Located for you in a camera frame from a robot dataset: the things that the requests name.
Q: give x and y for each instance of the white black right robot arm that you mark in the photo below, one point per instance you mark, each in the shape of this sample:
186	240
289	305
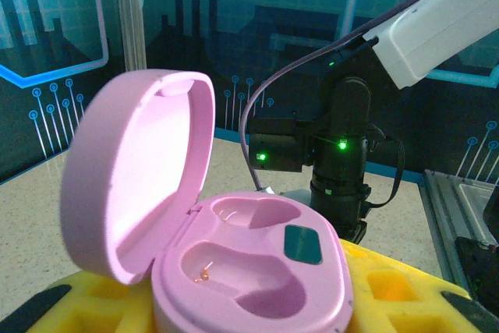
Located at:
436	21

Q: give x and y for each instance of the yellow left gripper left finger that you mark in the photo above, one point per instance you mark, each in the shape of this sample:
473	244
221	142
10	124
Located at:
97	309

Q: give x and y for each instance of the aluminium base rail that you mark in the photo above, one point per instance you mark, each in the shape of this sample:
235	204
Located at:
440	212

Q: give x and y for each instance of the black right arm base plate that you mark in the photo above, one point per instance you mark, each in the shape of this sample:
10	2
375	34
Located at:
479	270

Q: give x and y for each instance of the pink earbuds charging case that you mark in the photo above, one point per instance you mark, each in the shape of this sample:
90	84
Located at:
249	270

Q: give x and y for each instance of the aluminium frame post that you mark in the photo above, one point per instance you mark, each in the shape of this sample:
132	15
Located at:
130	17

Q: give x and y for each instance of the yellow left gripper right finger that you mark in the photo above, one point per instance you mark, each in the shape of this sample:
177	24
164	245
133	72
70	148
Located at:
390	302

